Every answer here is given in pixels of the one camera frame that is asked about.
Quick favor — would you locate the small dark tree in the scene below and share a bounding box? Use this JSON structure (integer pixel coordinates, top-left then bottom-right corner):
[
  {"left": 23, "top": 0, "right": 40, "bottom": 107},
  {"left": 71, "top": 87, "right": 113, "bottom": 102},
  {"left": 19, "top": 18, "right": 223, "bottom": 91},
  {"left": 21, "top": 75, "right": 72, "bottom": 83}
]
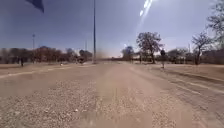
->
[{"left": 120, "top": 45, "right": 135, "bottom": 62}]

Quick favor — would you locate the grey gravel road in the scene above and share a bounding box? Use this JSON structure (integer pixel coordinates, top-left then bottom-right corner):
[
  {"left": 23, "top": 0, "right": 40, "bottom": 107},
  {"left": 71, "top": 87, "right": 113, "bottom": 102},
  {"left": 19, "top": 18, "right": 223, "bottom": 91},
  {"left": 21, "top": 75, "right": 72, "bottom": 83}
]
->
[{"left": 0, "top": 61, "right": 224, "bottom": 128}]

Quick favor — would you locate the tall pole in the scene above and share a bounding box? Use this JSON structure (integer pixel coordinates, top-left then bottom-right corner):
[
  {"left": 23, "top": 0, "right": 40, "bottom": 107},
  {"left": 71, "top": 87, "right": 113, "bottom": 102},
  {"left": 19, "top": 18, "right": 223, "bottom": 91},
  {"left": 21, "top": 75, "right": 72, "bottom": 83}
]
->
[{"left": 92, "top": 0, "right": 98, "bottom": 64}]

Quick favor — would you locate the broad dark tree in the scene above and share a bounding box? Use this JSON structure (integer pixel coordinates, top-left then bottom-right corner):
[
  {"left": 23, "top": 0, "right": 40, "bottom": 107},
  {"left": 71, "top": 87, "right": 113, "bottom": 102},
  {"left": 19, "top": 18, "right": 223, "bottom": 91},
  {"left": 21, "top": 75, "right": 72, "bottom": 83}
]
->
[{"left": 135, "top": 31, "right": 164, "bottom": 64}]

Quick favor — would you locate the row of trees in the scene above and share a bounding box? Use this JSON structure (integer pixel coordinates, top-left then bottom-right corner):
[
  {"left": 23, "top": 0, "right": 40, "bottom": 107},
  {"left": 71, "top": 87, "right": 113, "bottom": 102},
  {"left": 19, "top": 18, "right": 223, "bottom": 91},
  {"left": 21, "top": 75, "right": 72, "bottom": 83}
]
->
[
  {"left": 166, "top": 47, "right": 224, "bottom": 65},
  {"left": 0, "top": 45, "right": 94, "bottom": 64}
]

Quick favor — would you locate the thin pole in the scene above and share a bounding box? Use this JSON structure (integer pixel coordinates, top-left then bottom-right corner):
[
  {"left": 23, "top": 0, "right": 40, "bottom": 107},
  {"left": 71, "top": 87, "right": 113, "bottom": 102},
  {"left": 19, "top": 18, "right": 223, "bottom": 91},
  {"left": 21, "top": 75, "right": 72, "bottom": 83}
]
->
[{"left": 31, "top": 33, "right": 36, "bottom": 51}]

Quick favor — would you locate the bare tree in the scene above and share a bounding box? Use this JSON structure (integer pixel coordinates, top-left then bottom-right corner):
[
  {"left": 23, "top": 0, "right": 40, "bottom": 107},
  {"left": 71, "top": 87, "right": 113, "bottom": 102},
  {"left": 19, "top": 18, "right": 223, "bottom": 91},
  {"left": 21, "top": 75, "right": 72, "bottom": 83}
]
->
[
  {"left": 206, "top": 0, "right": 224, "bottom": 51},
  {"left": 191, "top": 31, "right": 214, "bottom": 66}
]

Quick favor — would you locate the bare dirt ground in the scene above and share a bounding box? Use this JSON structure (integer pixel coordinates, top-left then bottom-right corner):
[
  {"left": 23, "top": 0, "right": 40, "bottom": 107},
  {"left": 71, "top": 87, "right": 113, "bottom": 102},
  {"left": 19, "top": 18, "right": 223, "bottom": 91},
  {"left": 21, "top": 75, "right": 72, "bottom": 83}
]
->
[{"left": 0, "top": 62, "right": 84, "bottom": 77}]

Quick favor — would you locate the blue flag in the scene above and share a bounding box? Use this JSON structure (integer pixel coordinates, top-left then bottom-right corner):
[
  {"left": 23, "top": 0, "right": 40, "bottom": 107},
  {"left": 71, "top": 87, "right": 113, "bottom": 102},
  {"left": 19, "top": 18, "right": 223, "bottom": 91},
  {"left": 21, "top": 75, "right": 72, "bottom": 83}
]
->
[{"left": 25, "top": 0, "right": 45, "bottom": 14}]

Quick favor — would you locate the small sign on post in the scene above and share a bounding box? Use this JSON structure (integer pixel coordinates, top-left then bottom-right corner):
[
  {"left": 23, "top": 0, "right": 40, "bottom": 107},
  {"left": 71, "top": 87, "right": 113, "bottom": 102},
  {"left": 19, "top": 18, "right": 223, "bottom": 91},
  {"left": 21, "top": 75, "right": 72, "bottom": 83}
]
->
[{"left": 160, "top": 49, "right": 166, "bottom": 69}]

